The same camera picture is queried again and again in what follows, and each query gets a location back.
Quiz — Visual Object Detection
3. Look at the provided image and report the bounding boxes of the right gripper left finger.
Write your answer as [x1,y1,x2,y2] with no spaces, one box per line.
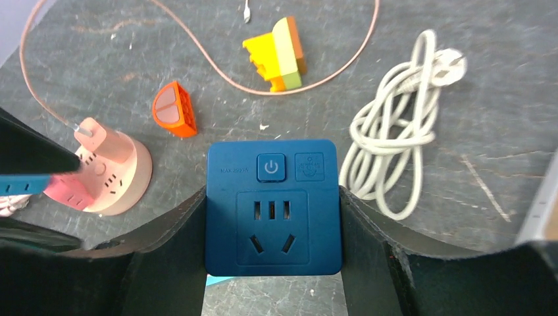
[1,189,207,315]

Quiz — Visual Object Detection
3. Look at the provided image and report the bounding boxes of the yellow orange toy block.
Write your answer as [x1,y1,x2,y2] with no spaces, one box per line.
[242,16,307,93]

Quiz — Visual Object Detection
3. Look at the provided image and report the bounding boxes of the white long power strip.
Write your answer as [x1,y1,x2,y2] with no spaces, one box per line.
[515,151,557,244]

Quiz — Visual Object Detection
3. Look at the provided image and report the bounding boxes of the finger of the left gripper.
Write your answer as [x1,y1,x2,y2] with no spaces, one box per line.
[1,109,81,175]

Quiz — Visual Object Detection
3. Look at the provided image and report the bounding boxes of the orange semicircle block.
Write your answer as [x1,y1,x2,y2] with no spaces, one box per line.
[151,81,198,138]

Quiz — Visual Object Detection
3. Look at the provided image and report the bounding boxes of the blue cube socket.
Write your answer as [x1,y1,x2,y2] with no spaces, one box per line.
[205,139,343,277]

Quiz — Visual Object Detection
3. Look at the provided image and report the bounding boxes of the thin pink usb cable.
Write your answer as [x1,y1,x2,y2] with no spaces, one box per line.
[19,0,381,132]

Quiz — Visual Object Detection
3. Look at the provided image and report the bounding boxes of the teal power strip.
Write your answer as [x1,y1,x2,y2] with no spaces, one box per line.
[206,275,228,286]

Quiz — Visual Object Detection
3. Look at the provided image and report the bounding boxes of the pink round socket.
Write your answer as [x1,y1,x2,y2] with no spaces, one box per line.
[43,117,153,216]

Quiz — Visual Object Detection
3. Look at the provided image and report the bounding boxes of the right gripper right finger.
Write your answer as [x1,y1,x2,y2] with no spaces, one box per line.
[340,188,557,315]

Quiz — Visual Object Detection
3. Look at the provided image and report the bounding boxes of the white coiled cord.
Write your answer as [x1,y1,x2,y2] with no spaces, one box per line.
[338,29,468,222]

